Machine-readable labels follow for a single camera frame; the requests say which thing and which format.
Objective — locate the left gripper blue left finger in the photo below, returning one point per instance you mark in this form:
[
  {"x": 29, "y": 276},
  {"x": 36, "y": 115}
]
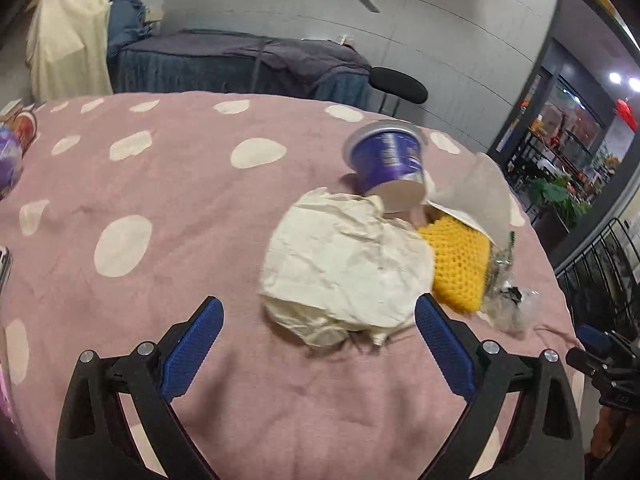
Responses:
[{"x": 94, "y": 439}]

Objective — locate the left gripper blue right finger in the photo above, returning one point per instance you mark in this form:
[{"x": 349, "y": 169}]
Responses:
[{"x": 543, "y": 440}]

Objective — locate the white paper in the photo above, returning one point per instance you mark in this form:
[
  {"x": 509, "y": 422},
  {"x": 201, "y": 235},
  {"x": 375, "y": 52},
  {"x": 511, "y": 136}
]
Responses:
[{"x": 336, "y": 265}]

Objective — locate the clear plastic wrapper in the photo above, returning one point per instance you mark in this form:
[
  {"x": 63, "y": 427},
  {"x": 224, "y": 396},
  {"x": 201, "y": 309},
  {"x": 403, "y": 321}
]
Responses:
[{"x": 507, "y": 307}]

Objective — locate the yellow crocheted cloth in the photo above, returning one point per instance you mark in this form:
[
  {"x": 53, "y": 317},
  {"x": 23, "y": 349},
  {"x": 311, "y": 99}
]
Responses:
[{"x": 461, "y": 263}]

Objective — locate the green potted plant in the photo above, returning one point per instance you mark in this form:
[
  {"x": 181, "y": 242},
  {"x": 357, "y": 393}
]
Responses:
[{"x": 559, "y": 196}]

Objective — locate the grey paper lid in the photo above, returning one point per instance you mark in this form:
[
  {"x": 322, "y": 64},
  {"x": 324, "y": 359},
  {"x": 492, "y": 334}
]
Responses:
[{"x": 479, "y": 199}]

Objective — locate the purple instant noodle cup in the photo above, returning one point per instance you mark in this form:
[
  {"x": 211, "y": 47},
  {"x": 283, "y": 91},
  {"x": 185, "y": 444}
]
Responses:
[{"x": 387, "y": 159}]

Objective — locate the black office chair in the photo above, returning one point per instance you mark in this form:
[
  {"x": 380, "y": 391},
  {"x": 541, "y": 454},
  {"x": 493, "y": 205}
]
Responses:
[{"x": 400, "y": 85}]

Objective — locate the cream cloth cover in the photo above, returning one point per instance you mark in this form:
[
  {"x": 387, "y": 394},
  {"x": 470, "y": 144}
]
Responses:
[{"x": 66, "y": 49}]

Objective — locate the black wire drawer rack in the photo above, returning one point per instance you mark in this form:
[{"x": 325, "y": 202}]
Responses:
[{"x": 601, "y": 284}]

